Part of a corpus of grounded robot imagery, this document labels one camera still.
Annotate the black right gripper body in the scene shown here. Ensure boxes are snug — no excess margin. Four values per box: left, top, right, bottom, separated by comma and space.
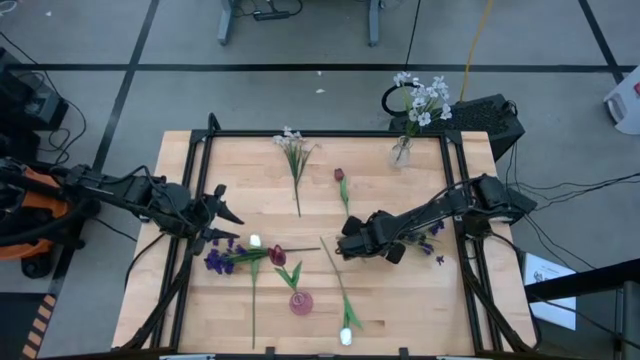
341, 211, 408, 266

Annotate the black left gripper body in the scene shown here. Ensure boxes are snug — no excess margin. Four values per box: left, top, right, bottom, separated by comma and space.
191, 185, 229, 256

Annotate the purple artificial flower spray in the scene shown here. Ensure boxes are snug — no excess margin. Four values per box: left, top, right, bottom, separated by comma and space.
399, 219, 447, 266
203, 237, 322, 276

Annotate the white artificial tulip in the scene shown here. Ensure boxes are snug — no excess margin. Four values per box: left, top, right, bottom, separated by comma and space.
319, 236, 364, 347
247, 233, 264, 350

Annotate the dark red artificial tulip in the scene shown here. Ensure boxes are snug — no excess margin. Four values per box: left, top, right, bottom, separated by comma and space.
267, 243, 305, 296
333, 167, 351, 218

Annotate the white artificial flower spray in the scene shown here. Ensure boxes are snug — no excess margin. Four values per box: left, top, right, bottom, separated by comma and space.
392, 71, 454, 151
272, 125, 319, 219

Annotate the clear glass vase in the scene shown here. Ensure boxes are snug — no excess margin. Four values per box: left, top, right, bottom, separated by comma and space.
388, 135, 414, 169

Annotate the pink glass vase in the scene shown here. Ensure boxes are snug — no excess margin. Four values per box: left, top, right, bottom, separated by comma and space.
288, 289, 315, 317

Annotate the black mesh-topped case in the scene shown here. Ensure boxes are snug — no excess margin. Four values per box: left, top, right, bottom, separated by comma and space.
388, 93, 526, 162

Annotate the orange black floor machine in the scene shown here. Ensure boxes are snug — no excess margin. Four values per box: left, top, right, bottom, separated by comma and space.
0, 157, 101, 280

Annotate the grey desk leg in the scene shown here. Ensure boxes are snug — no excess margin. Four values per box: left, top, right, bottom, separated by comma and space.
368, 0, 381, 49
217, 0, 236, 47

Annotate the white paper sheet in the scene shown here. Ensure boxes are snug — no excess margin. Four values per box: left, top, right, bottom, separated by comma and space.
522, 252, 577, 331

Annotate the black power strip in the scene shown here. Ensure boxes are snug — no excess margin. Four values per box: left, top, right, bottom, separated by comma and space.
252, 9, 292, 22

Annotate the black equipment box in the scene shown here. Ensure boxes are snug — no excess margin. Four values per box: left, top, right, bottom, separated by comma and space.
0, 47, 70, 132

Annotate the black metal beam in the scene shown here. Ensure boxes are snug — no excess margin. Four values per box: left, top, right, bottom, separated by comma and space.
523, 257, 640, 303

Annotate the white plastic container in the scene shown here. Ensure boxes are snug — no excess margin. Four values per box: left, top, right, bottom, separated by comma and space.
602, 64, 640, 136

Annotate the black metal table frame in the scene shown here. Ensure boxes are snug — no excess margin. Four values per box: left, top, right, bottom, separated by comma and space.
112, 112, 541, 354

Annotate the black cable loop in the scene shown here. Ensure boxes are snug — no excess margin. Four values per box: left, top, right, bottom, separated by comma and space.
381, 82, 422, 119

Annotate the thin black hanging cable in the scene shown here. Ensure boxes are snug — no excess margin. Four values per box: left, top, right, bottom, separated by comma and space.
403, 0, 422, 70

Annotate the thick yellow cable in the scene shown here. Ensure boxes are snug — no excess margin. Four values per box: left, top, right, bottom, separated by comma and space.
458, 0, 496, 102

